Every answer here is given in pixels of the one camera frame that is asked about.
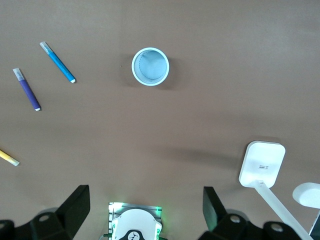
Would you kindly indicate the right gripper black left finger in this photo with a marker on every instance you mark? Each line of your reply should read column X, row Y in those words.
column 67, row 212

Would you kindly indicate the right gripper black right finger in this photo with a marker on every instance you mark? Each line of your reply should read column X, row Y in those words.
column 215, row 215

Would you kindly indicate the blue marker pen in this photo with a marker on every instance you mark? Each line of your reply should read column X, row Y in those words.
column 58, row 63

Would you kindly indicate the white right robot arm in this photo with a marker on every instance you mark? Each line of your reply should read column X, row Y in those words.
column 136, row 222

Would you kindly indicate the yellow marker pen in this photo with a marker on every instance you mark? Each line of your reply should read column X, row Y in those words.
column 8, row 158

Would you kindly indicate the purple marker pen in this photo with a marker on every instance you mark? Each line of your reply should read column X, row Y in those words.
column 28, row 91

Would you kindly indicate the translucent blue plastic cup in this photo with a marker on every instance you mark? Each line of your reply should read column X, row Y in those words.
column 150, row 67

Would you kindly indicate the white camera stand base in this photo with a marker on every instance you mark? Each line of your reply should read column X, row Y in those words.
column 262, row 165

